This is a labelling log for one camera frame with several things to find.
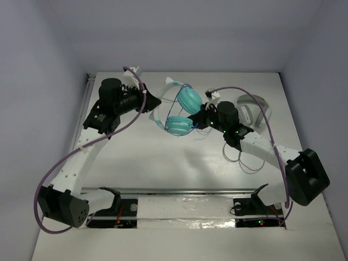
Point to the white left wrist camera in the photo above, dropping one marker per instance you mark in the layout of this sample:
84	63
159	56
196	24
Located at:
131	75

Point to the teal white cat-ear headphones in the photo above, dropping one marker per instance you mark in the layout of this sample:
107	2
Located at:
185	103

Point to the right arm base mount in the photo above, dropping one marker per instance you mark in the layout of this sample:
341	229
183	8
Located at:
251	212

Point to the grey white headphones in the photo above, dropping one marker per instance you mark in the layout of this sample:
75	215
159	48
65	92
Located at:
250	113

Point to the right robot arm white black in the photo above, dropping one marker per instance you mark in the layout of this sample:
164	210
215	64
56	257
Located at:
303	173

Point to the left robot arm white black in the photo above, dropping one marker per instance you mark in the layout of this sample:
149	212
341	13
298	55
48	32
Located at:
62	200

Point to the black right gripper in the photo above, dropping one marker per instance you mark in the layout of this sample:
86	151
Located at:
200	118

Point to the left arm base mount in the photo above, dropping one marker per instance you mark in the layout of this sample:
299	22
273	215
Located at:
121	214

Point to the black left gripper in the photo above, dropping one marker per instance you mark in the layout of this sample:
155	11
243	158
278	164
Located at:
143	98

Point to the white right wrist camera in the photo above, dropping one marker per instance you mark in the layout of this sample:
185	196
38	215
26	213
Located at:
213	98

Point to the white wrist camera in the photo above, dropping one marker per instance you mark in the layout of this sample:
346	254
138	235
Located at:
131	75
213	98

